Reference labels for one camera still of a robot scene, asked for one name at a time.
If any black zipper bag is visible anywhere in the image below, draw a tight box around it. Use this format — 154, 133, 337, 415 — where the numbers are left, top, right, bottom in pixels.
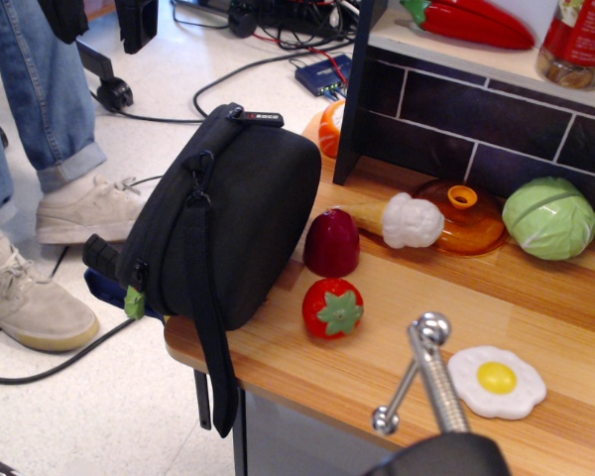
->
116, 103, 321, 330

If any green zipper pull tab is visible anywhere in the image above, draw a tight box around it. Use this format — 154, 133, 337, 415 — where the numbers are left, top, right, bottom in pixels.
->
124, 286, 145, 320

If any dark red toy onion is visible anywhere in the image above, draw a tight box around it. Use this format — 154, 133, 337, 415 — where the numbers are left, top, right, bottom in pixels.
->
303, 208, 360, 278

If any red toy strawberry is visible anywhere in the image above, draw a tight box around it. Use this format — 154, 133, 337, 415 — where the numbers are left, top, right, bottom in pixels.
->
301, 278, 364, 339

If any orange toy fruit slice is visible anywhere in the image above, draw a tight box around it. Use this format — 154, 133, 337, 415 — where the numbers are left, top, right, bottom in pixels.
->
302, 99, 346, 159

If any black table leg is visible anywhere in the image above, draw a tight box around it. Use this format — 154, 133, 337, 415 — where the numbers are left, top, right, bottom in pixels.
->
193, 370, 212, 430

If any orange glass pot lid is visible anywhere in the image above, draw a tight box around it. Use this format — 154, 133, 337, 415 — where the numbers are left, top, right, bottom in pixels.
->
413, 179, 509, 257

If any dark brick pattern shelf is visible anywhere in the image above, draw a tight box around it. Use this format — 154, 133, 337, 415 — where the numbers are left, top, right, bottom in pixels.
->
333, 1, 595, 210

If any white sneaker far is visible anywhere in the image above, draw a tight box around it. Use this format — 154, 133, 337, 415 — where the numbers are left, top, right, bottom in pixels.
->
36, 172, 144, 245

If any white sneaker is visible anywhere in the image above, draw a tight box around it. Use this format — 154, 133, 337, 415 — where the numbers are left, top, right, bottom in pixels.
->
0, 236, 99, 352
36, 172, 144, 245

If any black power adapter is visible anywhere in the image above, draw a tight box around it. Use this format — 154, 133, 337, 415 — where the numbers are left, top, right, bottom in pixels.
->
228, 1, 257, 39

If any black chair caster base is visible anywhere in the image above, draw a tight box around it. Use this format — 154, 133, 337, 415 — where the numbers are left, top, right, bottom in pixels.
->
76, 40, 134, 112

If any toy fried egg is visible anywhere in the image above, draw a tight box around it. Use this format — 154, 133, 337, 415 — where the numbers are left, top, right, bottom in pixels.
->
447, 346, 547, 419

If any green toy cabbage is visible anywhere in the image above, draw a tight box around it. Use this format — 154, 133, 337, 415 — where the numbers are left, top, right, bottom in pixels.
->
502, 177, 595, 261

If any black clamp body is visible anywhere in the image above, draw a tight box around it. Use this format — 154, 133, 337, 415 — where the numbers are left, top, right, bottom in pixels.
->
366, 432, 511, 475

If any white sneaker near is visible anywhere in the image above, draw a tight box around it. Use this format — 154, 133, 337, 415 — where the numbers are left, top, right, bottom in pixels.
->
0, 236, 99, 352

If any red toy chili pepper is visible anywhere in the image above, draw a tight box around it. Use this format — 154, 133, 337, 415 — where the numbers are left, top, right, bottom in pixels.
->
400, 0, 536, 50

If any blue jeans leg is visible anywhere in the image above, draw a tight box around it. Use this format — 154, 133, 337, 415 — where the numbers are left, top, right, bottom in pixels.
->
0, 0, 108, 243

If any red label food jar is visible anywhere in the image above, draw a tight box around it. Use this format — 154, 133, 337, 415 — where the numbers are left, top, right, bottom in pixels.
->
535, 0, 595, 90

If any black wrist strap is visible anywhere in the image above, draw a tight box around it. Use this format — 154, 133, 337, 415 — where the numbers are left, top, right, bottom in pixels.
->
180, 150, 240, 439

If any metal clamp screw handle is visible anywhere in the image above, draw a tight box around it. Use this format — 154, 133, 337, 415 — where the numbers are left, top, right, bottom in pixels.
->
372, 311, 471, 436

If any blue network switch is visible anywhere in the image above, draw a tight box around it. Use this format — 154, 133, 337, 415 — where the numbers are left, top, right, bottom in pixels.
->
295, 55, 352, 96

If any black floor cable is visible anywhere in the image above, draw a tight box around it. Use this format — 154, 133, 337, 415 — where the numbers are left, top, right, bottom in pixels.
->
0, 316, 135, 386

